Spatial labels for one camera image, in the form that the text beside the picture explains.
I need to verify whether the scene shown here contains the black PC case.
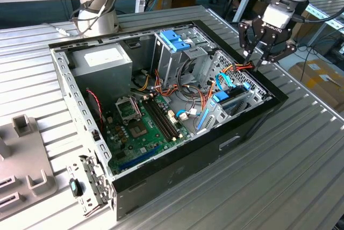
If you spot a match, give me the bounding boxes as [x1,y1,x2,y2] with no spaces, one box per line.
[48,19,290,222]

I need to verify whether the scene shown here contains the black RAM slot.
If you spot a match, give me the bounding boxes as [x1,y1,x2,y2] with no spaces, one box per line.
[151,96,180,138]
[148,97,177,139]
[144,99,174,141]

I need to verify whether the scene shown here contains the green motherboard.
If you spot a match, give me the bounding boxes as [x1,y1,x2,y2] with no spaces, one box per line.
[103,94,193,176]

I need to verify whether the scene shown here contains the blue disk data wire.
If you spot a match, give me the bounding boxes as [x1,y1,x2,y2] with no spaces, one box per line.
[216,72,239,91]

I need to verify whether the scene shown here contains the grey metal disk bay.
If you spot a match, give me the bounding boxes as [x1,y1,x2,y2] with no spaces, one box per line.
[195,81,273,136]

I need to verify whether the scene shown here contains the red yellow disk power wire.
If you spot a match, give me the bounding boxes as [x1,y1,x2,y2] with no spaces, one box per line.
[227,62,255,73]

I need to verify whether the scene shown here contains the blue plastic drive bracket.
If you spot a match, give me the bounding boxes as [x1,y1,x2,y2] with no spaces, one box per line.
[160,30,195,53]

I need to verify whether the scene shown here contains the metal slat side table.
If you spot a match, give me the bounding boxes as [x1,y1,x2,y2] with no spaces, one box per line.
[256,0,344,51]

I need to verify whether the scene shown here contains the hard disk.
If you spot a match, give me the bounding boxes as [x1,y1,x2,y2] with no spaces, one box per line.
[197,81,252,132]

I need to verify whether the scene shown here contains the CPU socket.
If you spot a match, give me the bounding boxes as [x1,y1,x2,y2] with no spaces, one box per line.
[128,121,149,140]

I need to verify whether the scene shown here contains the blue expansion slot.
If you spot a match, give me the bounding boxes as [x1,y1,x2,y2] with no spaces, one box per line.
[119,145,162,172]

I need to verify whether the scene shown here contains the yellow orange power wires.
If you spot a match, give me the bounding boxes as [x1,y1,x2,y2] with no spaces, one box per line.
[134,70,151,92]

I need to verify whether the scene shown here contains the metal socket cover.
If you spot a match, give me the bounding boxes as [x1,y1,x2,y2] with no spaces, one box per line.
[114,97,142,124]

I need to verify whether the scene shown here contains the red orange wire loop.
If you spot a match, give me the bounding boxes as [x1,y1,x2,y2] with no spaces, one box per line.
[154,69,180,98]

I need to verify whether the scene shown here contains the small black teal latch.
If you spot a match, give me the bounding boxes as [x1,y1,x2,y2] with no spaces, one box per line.
[69,178,83,197]

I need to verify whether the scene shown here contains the orange red black wire bundle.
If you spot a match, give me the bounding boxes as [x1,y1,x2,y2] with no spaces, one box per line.
[171,83,216,114]

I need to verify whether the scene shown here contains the grey power supply unit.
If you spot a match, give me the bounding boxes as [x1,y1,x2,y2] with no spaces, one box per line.
[68,42,134,107]

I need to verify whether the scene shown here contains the grey camera box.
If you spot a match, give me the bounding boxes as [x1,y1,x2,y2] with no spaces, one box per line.
[262,2,292,30]

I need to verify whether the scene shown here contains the grey metal drive cage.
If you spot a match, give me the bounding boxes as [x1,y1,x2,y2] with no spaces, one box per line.
[150,24,217,89]

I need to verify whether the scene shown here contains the black camera cable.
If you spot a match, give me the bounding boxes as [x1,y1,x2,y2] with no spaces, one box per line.
[291,9,344,25]

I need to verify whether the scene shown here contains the black case fan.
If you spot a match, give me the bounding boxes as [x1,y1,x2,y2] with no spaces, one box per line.
[85,87,106,135]

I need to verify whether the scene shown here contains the grey parts rack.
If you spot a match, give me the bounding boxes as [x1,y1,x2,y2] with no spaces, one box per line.
[0,114,59,221]

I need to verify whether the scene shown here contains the red twisted fan wire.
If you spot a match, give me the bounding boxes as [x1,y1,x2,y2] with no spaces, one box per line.
[86,89,105,134]

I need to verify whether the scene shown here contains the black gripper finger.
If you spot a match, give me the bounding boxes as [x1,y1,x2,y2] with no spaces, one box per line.
[253,40,298,73]
[238,21,259,66]

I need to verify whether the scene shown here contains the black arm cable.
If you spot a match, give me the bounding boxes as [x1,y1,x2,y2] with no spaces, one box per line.
[52,0,127,37]

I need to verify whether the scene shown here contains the light blue flat wire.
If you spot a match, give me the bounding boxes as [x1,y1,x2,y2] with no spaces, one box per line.
[176,108,189,121]

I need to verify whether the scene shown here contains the thick black cable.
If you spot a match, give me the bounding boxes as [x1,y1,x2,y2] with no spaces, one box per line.
[181,52,201,80]

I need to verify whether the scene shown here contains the large cardboard box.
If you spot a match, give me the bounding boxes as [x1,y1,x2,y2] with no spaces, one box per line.
[287,59,344,112]

